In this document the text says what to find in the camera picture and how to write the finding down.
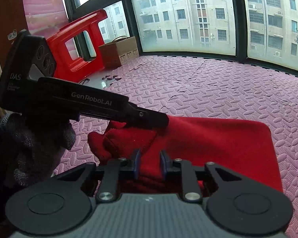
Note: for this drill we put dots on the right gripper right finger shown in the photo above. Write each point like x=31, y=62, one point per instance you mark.
x=189, y=181

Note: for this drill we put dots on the green window frame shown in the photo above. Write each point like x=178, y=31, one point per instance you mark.
x=263, y=32

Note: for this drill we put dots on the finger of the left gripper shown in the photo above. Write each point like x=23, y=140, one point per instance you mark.
x=145, y=118

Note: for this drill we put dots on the brown wooden cabinet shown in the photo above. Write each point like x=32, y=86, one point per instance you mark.
x=5, y=17

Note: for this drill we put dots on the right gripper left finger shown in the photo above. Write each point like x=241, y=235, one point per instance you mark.
x=102, y=181

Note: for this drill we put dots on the red plastic stool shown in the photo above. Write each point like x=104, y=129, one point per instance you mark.
x=70, y=65

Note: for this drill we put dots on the brown cardboard box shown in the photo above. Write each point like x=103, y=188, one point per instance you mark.
x=116, y=53

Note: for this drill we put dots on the pink foam floor mat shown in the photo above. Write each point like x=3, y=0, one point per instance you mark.
x=199, y=87

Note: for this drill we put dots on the left black gloved hand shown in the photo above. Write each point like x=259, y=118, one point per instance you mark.
x=31, y=148

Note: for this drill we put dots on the red knit sweater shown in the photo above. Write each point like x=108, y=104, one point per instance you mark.
x=243, y=146

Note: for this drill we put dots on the pink curtain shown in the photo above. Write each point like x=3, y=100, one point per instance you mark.
x=45, y=17

